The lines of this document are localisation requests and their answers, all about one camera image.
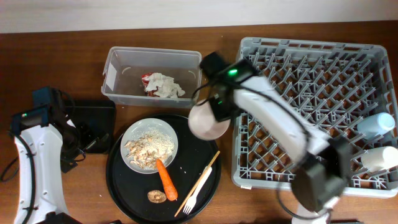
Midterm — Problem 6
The pink saucer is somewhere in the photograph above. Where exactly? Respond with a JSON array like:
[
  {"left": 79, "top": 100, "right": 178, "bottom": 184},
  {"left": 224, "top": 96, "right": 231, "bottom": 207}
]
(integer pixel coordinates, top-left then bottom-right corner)
[{"left": 188, "top": 102, "right": 231, "bottom": 141}]

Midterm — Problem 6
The white tissue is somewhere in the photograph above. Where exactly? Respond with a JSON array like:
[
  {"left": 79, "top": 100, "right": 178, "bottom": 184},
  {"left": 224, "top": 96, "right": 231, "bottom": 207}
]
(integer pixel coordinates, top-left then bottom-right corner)
[{"left": 155, "top": 73, "right": 177, "bottom": 98}]

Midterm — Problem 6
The grey plate with food scraps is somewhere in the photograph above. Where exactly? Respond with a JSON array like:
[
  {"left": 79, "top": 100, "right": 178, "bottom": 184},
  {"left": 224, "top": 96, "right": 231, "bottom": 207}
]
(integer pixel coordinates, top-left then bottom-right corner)
[{"left": 120, "top": 118, "right": 178, "bottom": 174}]

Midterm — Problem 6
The red snack wrapper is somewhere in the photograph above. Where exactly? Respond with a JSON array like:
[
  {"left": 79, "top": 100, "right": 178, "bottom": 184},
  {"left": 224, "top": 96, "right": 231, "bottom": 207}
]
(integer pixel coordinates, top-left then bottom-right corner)
[{"left": 141, "top": 73, "right": 159, "bottom": 97}]

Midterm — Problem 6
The light blue cup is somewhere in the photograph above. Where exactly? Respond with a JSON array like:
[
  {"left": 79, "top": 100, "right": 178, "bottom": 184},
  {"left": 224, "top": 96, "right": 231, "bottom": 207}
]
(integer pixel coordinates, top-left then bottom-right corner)
[{"left": 357, "top": 112, "right": 396, "bottom": 139}]

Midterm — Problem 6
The white cup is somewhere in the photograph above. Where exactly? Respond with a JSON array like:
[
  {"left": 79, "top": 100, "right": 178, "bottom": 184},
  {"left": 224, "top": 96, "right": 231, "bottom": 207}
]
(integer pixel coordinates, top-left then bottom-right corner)
[{"left": 361, "top": 146, "right": 397, "bottom": 172}]

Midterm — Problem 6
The white napkin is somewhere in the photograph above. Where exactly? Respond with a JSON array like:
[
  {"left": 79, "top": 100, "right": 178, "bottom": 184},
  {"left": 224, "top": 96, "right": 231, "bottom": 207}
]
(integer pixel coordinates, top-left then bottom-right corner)
[{"left": 164, "top": 83, "right": 186, "bottom": 98}]

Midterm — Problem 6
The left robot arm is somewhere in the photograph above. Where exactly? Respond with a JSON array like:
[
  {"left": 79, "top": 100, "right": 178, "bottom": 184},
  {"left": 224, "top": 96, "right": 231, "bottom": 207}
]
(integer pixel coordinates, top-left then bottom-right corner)
[{"left": 9, "top": 86, "right": 109, "bottom": 223}]

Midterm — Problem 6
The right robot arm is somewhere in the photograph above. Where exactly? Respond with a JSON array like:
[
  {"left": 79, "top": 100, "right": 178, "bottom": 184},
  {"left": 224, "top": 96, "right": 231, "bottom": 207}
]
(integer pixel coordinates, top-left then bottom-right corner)
[{"left": 188, "top": 52, "right": 351, "bottom": 223}]

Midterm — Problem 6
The grey dishwasher rack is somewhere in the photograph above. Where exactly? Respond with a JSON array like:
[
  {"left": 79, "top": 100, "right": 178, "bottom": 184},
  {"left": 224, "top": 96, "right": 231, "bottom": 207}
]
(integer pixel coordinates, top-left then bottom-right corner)
[{"left": 231, "top": 37, "right": 397, "bottom": 198}]

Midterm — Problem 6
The black rectangular tray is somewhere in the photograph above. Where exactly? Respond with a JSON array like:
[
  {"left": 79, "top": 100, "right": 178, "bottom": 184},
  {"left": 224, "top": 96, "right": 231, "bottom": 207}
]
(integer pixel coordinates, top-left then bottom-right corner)
[{"left": 65, "top": 100, "right": 116, "bottom": 154}]

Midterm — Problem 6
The wooden chopstick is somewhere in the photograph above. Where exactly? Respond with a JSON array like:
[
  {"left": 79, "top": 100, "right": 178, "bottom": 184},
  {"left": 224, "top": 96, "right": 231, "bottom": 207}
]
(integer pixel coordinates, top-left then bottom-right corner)
[{"left": 174, "top": 151, "right": 220, "bottom": 217}]

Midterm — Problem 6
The black round tray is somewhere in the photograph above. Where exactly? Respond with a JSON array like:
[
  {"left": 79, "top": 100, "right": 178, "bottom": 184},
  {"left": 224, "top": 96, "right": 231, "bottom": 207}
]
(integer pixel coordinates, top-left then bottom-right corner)
[{"left": 106, "top": 114, "right": 221, "bottom": 223}]

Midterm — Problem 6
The clear plastic bin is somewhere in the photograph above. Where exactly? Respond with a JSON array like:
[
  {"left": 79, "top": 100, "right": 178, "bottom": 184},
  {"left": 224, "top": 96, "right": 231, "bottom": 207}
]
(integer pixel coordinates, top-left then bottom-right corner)
[{"left": 101, "top": 47, "right": 202, "bottom": 108}]

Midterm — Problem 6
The brown mushroom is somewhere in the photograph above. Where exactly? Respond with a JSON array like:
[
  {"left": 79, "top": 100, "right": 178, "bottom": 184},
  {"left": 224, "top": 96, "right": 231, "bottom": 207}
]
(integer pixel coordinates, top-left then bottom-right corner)
[{"left": 147, "top": 190, "right": 167, "bottom": 203}]

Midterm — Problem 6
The orange carrot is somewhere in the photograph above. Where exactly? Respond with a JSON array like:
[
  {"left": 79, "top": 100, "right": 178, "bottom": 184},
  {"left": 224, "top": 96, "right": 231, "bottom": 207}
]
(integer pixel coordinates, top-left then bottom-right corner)
[{"left": 156, "top": 159, "right": 178, "bottom": 201}]

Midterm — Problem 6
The white plastic fork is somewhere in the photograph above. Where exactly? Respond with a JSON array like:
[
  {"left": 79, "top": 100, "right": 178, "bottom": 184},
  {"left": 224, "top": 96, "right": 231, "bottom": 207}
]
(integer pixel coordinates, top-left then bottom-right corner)
[{"left": 183, "top": 167, "right": 212, "bottom": 215}]

